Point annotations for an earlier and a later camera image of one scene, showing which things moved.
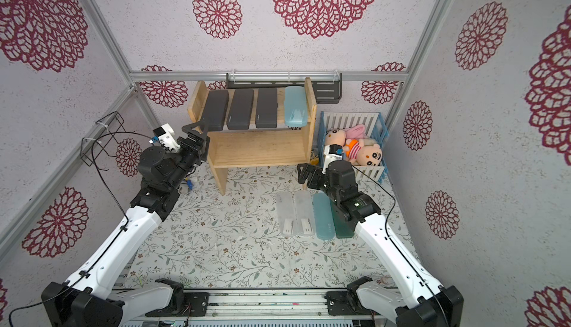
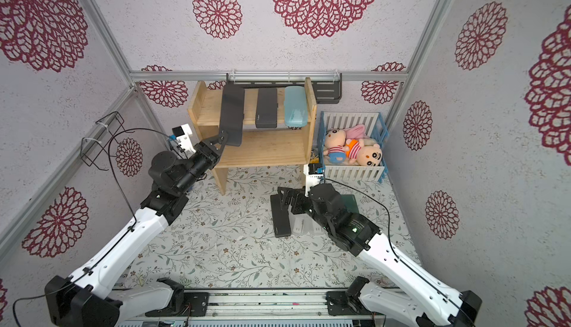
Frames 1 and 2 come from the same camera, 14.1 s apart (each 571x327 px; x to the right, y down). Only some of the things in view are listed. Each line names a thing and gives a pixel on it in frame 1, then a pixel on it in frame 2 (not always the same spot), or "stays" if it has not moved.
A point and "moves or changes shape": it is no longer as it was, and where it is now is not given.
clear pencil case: (285, 208) to (299, 224)
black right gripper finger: (302, 169) to (288, 195)
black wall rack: (328, 85) stays
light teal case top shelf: (295, 106) stays
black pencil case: (215, 110) to (281, 218)
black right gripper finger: (316, 177) to (300, 204)
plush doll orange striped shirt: (360, 154) stays
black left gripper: (195, 147) to (204, 149)
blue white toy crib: (375, 128) stays
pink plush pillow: (355, 132) stays
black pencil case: (240, 112) moves or changes shape
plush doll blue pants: (334, 137) stays
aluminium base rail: (242, 307) stays
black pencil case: (267, 108) stays
